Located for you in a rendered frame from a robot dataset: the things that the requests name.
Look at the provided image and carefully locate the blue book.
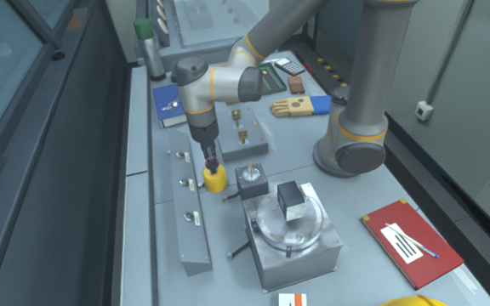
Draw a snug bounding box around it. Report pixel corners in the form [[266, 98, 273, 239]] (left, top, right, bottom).
[[151, 82, 189, 129]]

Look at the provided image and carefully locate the white and blue pen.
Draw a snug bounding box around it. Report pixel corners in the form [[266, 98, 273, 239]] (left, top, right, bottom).
[[384, 222, 441, 260]]

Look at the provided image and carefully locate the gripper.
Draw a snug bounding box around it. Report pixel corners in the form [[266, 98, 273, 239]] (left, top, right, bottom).
[[190, 120, 221, 175]]

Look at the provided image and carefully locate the grey key switch box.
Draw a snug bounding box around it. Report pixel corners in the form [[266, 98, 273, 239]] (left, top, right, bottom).
[[234, 162, 270, 201]]

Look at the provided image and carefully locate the grey key rail block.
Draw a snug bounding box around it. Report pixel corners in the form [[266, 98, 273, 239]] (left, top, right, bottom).
[[216, 103, 270, 163]]

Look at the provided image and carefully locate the yellow hard hat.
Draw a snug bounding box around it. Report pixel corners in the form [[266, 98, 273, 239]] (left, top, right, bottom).
[[378, 293, 451, 306]]

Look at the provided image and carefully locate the black panel with yellow lamps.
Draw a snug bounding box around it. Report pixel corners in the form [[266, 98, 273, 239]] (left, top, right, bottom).
[[293, 41, 351, 88]]

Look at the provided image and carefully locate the white and orange card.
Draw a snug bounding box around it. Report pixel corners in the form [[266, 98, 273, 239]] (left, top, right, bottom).
[[277, 292, 308, 306]]

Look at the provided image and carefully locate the grey sloped switch panel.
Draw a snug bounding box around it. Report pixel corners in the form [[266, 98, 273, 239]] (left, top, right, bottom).
[[167, 128, 214, 278]]

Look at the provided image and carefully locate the black calculator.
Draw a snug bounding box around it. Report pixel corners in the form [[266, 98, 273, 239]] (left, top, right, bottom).
[[273, 57, 307, 77]]

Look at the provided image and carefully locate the cab window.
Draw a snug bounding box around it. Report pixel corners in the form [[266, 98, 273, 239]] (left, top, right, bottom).
[[0, 0, 78, 144]]

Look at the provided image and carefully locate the tan glove with blue cuff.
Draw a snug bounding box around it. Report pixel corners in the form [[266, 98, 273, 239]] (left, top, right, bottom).
[[270, 94, 333, 119]]

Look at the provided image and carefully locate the black master handle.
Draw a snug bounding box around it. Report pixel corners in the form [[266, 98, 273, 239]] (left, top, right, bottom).
[[276, 180, 307, 223]]

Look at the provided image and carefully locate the grey master switch box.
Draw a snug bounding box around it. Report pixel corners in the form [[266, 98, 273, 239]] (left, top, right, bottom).
[[242, 182, 345, 294]]

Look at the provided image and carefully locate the red notebook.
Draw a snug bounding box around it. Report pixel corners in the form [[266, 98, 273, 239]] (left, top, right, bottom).
[[360, 198, 465, 292]]

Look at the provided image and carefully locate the grey flask with green cap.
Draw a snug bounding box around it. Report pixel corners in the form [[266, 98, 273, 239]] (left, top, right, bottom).
[[133, 17, 168, 82]]

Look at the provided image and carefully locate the yellow emergency stop housing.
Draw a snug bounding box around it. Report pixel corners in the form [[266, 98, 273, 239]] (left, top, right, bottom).
[[202, 163, 229, 195]]

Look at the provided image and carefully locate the brown wallet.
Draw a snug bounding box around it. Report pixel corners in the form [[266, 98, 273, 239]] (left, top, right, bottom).
[[287, 76, 306, 95]]

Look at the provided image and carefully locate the green tray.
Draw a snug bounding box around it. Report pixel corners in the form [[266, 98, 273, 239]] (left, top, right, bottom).
[[256, 62, 288, 94]]

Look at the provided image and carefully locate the grey wall conduit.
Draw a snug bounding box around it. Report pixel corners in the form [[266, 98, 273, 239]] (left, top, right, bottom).
[[424, 0, 476, 104]]

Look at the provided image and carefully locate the grey rear console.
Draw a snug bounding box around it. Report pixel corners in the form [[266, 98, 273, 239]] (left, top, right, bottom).
[[133, 0, 280, 71]]

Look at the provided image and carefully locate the white wall box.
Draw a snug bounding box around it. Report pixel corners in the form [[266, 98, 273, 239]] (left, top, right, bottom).
[[414, 100, 435, 122]]

